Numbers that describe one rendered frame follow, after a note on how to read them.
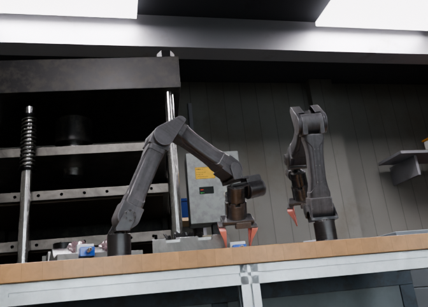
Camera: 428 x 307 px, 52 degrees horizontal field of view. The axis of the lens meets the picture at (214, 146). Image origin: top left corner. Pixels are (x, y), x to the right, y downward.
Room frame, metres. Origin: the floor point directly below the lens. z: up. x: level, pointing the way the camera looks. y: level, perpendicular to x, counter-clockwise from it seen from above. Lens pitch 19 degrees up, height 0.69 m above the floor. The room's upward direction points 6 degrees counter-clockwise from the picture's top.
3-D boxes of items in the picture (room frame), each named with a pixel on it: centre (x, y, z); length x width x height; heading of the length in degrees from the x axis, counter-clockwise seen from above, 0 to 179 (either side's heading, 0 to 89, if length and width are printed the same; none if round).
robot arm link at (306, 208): (1.34, -0.30, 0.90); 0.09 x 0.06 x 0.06; 92
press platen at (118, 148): (2.59, 0.86, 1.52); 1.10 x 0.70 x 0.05; 98
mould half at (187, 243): (1.74, 0.14, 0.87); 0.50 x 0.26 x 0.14; 8
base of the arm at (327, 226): (1.33, -0.31, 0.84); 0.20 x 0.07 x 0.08; 103
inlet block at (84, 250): (1.34, 0.41, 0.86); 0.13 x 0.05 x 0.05; 25
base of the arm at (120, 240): (1.20, 0.28, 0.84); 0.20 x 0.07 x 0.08; 103
